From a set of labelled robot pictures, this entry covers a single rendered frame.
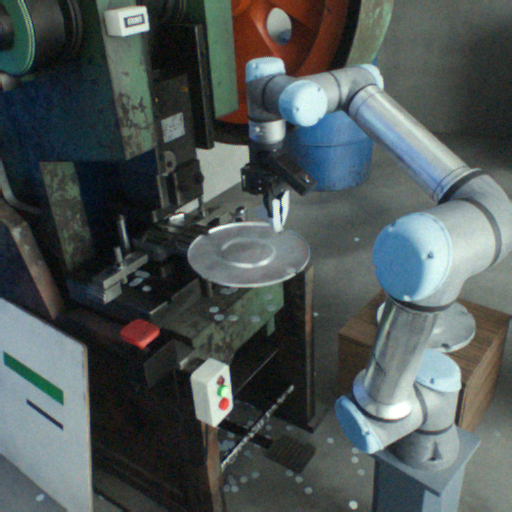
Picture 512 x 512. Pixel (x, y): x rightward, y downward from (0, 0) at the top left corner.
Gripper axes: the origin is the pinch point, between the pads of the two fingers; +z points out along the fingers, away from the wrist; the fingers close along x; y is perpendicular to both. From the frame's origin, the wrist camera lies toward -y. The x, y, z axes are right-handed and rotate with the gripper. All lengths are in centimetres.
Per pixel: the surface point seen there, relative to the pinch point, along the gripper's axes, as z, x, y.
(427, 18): 7, -329, 92
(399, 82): 52, -328, 109
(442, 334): 51, -47, -25
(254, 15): -38, -36, 30
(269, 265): 9.6, 1.8, 2.1
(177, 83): -28.1, -2.8, 28.1
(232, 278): 9.4, 10.8, 6.0
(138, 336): 11.5, 35.0, 11.4
